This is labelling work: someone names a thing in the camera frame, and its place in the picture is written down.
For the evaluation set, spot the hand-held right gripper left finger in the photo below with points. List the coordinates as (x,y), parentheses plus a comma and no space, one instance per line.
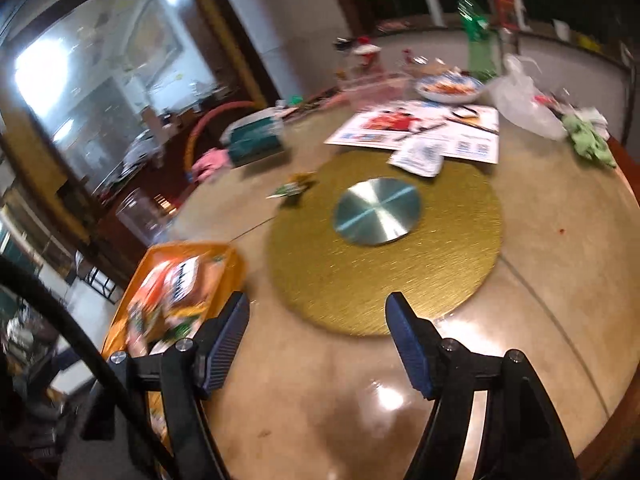
(225,345)

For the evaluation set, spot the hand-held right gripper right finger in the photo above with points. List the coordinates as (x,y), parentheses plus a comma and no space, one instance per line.
(410,350)

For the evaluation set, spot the orange plastic tray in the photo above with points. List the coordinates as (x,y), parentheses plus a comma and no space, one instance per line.
(145,266)

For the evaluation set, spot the small green snack packet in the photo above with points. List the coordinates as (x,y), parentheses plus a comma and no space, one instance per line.
(295,188)

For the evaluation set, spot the white printed sachet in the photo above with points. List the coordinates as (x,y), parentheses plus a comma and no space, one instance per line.
(417,156)

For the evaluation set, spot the gold round turntable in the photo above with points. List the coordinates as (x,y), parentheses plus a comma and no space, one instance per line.
(450,260)

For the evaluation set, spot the clear plastic cup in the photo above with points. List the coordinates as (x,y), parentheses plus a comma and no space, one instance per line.
(142,217)

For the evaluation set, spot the pink cloth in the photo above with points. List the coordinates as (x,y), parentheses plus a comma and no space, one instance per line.
(212,160)

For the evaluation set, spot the green tissue box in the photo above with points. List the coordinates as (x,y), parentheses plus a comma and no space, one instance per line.
(252,145)

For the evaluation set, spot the chair with red hoop back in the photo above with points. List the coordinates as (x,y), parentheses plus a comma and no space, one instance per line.
(197,130)

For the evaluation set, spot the printed paper flyer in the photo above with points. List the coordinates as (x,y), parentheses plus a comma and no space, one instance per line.
(390,125)

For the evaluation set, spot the patterned plate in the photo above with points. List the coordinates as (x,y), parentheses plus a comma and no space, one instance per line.
(450,91)

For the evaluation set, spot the clear pink container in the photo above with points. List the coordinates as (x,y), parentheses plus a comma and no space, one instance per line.
(375,87)

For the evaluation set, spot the clear plastic bag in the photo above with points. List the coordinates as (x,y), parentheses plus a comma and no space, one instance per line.
(525,110)

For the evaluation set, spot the green cloth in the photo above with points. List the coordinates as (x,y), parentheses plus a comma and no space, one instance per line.
(590,142)

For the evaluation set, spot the red and white bottle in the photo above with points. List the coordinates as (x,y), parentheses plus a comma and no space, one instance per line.
(365,55)

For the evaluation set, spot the green plastic bottle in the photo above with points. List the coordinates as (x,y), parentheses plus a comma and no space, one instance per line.
(477,45)

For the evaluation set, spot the framed wall painting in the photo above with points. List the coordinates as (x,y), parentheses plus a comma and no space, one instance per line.
(150,35)

